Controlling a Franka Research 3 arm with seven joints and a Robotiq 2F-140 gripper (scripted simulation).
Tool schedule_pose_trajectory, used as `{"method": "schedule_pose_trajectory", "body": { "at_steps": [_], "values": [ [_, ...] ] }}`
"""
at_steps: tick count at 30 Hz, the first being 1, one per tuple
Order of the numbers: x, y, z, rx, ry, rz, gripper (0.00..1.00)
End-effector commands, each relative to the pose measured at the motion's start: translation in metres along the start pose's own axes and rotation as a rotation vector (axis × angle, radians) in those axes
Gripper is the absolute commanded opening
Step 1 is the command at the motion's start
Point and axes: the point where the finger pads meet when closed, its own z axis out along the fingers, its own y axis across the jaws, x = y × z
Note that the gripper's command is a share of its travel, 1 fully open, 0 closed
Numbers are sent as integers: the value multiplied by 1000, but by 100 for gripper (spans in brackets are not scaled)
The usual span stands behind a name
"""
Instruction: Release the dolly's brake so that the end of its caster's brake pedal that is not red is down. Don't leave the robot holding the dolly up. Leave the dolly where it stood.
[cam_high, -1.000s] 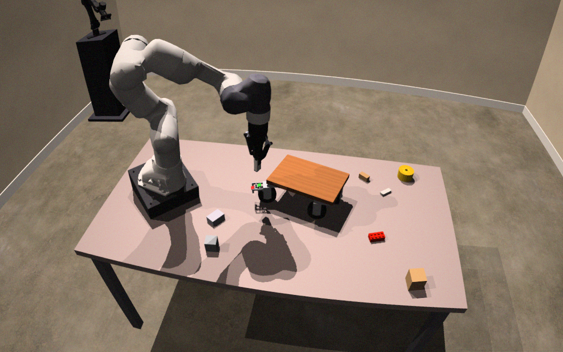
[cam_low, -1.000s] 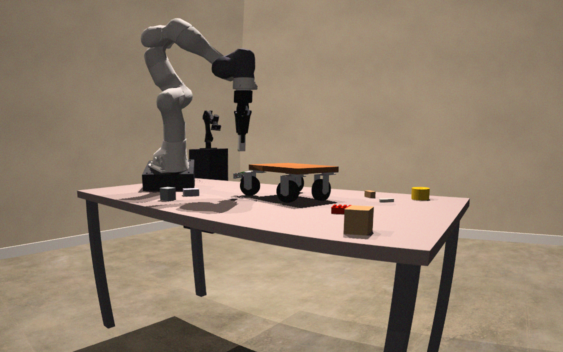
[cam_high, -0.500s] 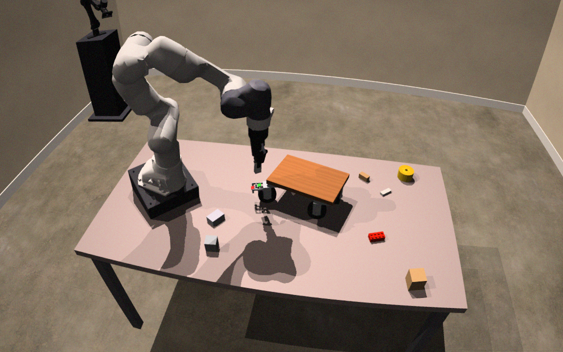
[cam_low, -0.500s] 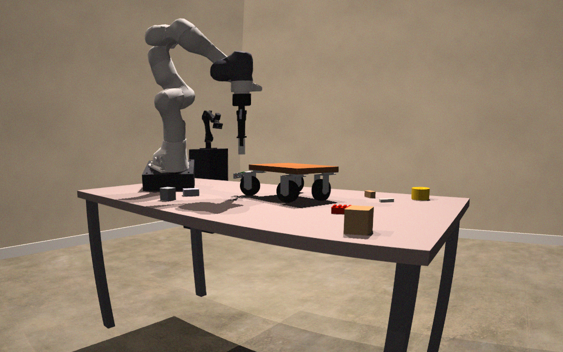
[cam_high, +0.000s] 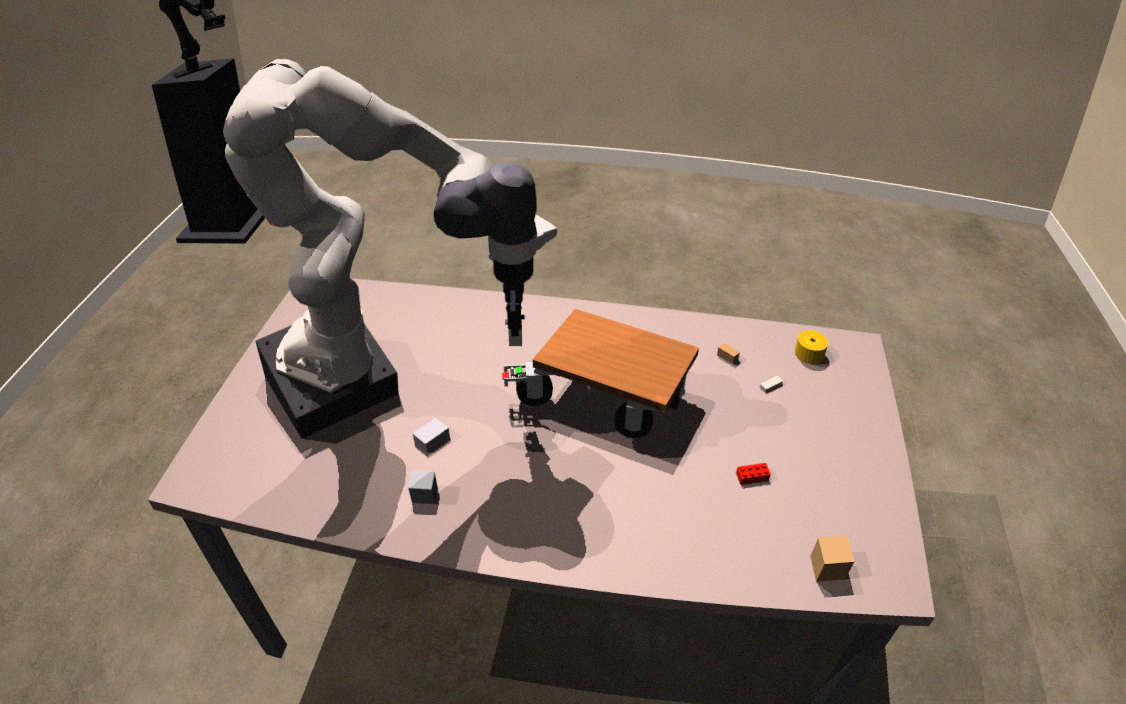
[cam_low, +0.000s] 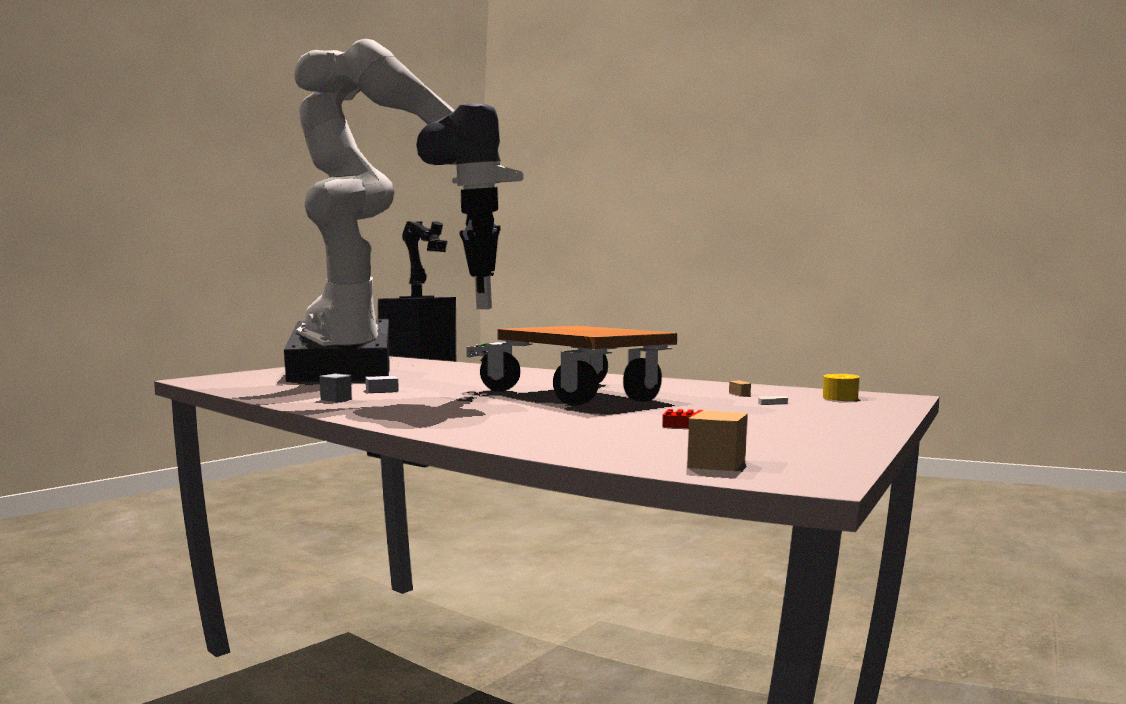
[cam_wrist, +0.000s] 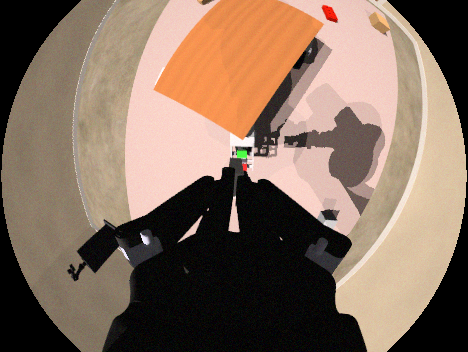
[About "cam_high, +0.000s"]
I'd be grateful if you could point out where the brown cube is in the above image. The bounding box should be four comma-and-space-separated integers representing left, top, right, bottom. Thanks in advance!
811, 536, 854, 582

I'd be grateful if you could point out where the wooden wheeled dolly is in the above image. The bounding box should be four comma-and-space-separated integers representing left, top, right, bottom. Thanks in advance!
502, 309, 699, 438

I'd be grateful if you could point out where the red toy brick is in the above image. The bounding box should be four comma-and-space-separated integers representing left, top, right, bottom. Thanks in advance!
736, 463, 771, 485

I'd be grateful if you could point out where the yellow short cylinder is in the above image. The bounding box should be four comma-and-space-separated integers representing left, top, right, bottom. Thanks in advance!
795, 330, 828, 364

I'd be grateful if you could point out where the small brown block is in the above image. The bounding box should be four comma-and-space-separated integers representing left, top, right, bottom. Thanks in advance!
717, 344, 740, 364

